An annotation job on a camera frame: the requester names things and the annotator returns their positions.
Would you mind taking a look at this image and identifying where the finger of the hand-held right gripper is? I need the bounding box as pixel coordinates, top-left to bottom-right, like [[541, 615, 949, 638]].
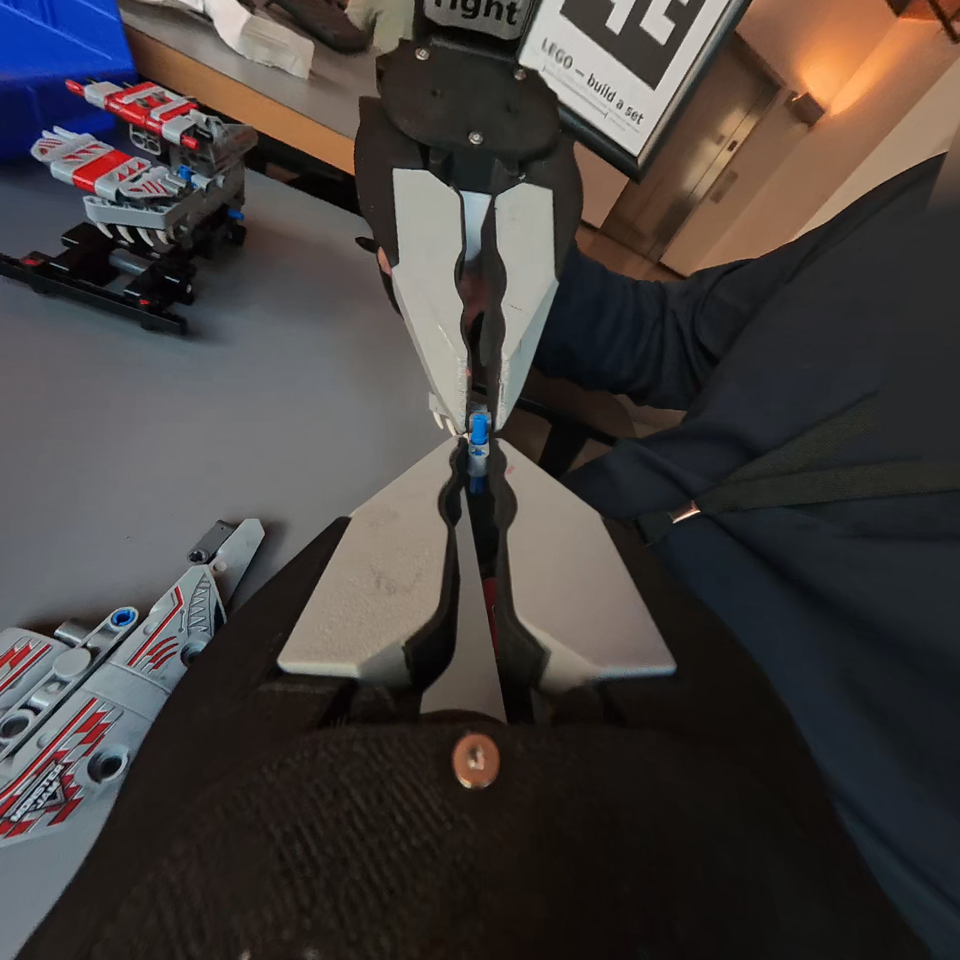
[[392, 167, 475, 438], [480, 178, 560, 435]]

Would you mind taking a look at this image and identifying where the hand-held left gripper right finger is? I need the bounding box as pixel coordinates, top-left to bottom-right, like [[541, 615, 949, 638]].
[[487, 437, 678, 697]]

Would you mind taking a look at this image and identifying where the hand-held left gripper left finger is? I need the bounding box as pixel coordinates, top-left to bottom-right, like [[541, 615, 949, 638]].
[[277, 437, 462, 700]]

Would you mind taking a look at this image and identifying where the blue lego pin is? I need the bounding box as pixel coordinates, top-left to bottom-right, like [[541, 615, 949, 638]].
[[466, 411, 492, 496]]

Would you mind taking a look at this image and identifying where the person's right forearm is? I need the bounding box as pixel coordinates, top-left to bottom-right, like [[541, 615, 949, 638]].
[[536, 243, 721, 414]]

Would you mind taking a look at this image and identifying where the partly built lego vehicle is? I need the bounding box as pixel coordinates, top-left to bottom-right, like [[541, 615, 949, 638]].
[[0, 75, 260, 336]]

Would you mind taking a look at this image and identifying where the grey red lego panel assembly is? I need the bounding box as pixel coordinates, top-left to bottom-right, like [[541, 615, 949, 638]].
[[0, 517, 267, 850]]

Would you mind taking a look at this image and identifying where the dark object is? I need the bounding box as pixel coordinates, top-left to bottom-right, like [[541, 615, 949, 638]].
[[251, 0, 376, 55]]

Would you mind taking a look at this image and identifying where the wooden-edged grey table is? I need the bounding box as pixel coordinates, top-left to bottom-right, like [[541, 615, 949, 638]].
[[120, 0, 391, 177]]

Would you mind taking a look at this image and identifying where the black framed tag sign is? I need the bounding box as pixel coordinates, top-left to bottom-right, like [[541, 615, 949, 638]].
[[516, 0, 753, 183]]

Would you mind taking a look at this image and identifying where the metal door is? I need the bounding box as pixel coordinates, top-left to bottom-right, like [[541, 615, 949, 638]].
[[600, 75, 785, 264]]

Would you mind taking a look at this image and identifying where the white plastic bag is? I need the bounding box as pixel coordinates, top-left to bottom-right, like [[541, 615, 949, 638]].
[[142, 0, 316, 80]]

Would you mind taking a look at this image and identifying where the person in dark clothes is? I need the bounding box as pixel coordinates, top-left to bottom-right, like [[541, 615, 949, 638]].
[[558, 150, 960, 960]]

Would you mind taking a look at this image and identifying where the large blue plastic bin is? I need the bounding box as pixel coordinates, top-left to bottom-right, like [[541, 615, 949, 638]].
[[0, 0, 142, 165]]

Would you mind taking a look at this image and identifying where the black shoulder strap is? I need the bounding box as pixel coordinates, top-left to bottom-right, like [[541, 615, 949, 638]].
[[636, 408, 960, 545]]

